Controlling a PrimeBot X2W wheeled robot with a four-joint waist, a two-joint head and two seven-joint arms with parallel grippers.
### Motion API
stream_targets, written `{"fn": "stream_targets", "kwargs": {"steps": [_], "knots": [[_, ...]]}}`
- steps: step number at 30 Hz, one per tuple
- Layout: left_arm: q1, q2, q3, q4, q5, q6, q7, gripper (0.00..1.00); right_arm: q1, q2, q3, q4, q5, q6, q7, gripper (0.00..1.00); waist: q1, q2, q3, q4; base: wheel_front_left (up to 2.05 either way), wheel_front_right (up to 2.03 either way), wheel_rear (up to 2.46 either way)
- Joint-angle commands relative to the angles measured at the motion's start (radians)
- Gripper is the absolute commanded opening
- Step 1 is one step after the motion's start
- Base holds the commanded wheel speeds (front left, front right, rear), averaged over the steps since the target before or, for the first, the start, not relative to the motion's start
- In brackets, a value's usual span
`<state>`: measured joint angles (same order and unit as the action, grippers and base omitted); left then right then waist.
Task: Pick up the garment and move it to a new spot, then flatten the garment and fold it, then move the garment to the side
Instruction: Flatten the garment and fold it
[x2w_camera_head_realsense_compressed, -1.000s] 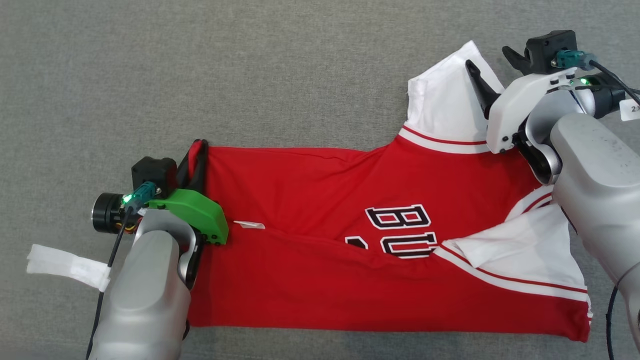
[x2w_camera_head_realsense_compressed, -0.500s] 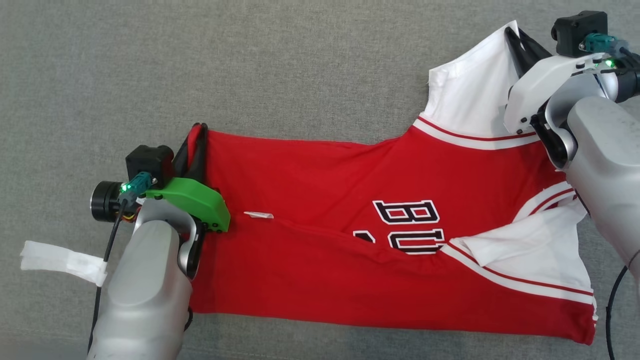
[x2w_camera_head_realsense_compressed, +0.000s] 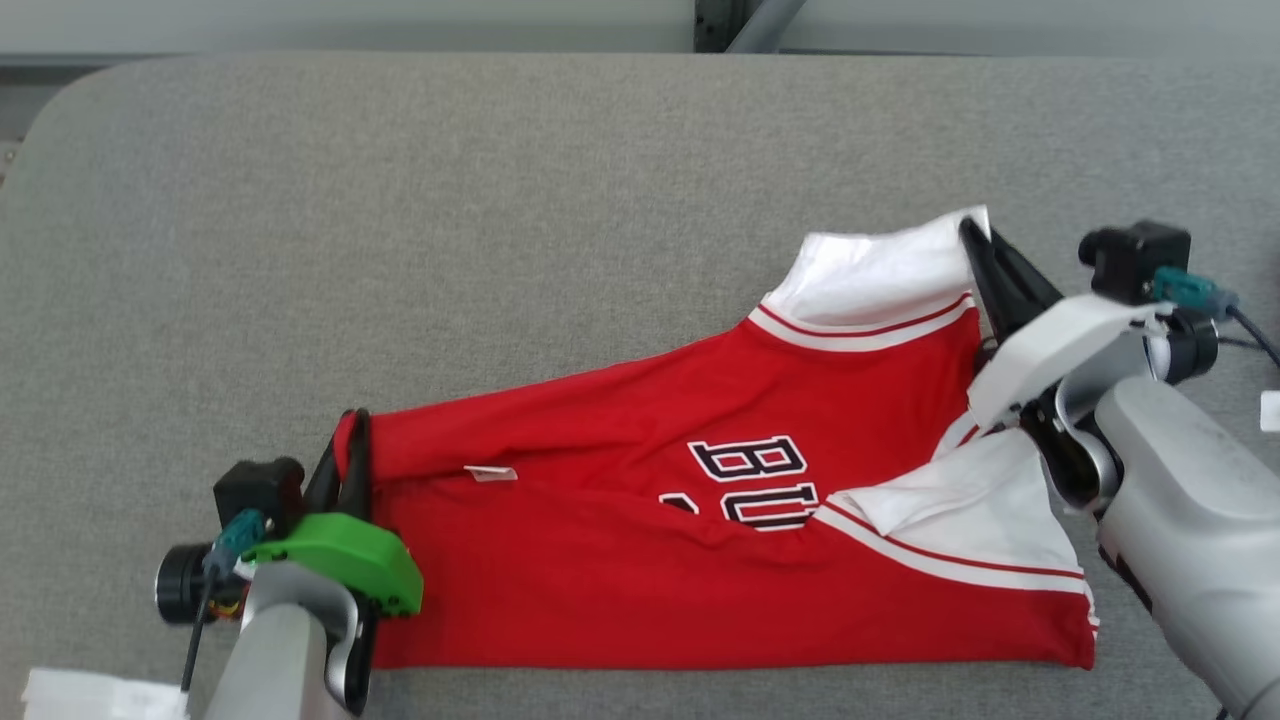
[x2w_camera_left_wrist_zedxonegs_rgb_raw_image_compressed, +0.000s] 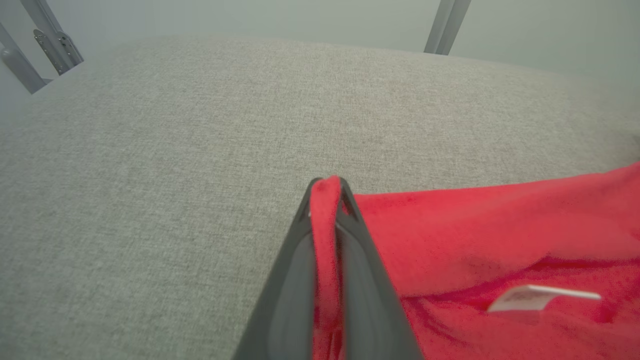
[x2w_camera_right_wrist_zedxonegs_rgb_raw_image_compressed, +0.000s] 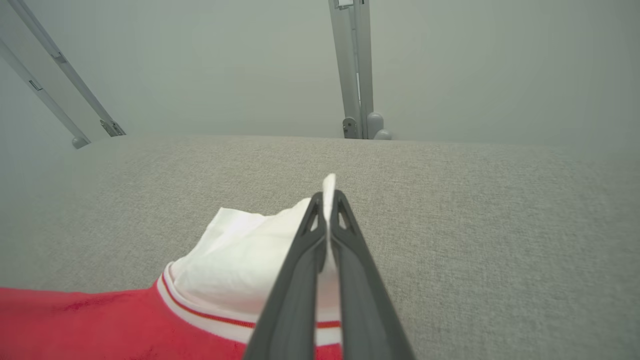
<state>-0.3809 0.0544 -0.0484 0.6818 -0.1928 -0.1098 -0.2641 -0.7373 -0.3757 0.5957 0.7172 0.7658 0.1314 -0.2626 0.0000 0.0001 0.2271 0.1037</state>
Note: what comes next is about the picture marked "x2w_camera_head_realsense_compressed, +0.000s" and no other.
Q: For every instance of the grey cylindrical strut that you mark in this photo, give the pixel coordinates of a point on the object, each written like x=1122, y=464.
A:
x=765, y=25

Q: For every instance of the dark metal bracket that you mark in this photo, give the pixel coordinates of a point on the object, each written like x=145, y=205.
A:
x=715, y=25

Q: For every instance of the large white paper sheet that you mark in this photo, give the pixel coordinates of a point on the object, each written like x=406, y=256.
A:
x=100, y=697

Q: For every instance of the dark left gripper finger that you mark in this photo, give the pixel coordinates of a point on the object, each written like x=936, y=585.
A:
x=362, y=470
x=323, y=490

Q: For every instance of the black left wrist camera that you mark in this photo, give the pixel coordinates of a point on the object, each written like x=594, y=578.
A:
x=260, y=490

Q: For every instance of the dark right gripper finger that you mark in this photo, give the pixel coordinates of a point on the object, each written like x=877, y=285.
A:
x=1025, y=285
x=990, y=285

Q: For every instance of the small white paper label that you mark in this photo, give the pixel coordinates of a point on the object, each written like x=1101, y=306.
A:
x=1271, y=412

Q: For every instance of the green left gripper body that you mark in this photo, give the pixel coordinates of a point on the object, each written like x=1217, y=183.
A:
x=350, y=555

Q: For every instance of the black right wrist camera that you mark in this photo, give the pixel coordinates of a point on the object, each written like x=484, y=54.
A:
x=1135, y=260

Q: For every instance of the teal camera connector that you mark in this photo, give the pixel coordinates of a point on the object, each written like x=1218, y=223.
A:
x=235, y=540
x=1190, y=290

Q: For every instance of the red jersey with white sleeves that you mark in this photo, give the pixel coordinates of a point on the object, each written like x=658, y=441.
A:
x=600, y=560

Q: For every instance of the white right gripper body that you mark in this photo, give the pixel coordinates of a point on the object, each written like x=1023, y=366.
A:
x=1060, y=345

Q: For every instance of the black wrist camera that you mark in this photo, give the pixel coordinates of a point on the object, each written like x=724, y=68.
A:
x=260, y=490
x=1135, y=260

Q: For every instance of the teal right camera connector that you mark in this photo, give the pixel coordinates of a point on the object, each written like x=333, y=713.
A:
x=1190, y=290

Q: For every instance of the teal left camera connector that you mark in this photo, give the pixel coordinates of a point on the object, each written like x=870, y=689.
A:
x=235, y=540

